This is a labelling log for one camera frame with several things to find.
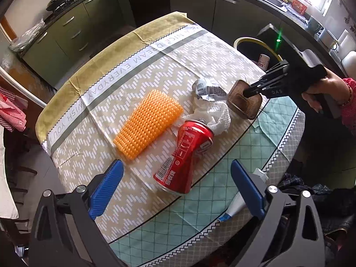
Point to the person's right hand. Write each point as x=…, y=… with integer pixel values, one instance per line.
x=333, y=84

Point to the blue trash bin yellow rim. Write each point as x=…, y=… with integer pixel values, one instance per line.
x=250, y=51

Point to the person's dark clothing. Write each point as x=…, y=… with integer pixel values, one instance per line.
x=333, y=214

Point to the white toothpaste tube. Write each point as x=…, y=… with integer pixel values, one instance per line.
x=236, y=204

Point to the dark wooden chair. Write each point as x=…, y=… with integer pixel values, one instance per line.
x=25, y=172

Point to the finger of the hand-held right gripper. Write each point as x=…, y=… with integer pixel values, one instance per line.
x=267, y=91
x=271, y=73

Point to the black wok with lid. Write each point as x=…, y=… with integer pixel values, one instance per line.
x=57, y=0

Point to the green cup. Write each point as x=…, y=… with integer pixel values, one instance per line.
x=314, y=25

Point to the silver foil wrapper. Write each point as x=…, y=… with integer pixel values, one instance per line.
x=208, y=89

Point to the black kitchen countertop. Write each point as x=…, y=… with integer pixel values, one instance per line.
x=311, y=37

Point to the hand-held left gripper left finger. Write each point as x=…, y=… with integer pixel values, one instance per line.
x=107, y=189

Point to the brown plastic tray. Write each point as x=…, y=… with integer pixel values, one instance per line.
x=242, y=108

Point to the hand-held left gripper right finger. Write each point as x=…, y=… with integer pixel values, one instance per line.
x=247, y=189

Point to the red soda can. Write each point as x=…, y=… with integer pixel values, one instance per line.
x=180, y=158

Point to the black gas stove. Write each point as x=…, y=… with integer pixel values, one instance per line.
x=75, y=1

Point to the white container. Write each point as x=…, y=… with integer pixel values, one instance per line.
x=347, y=40
x=327, y=37

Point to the person's right forearm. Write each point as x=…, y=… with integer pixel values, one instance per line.
x=350, y=111

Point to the green lower kitchen cabinets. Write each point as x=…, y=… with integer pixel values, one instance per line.
x=64, y=33

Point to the red box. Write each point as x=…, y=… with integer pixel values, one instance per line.
x=299, y=5

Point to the clear plastic bag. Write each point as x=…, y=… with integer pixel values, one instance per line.
x=27, y=36

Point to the white crumpled tissue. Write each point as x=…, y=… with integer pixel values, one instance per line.
x=219, y=119

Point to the orange spiky plastic mat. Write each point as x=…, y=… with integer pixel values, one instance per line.
x=147, y=125

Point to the white hanging sheet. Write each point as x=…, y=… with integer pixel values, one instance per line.
x=7, y=186

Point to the pink checked apron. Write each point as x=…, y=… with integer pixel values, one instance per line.
x=11, y=108

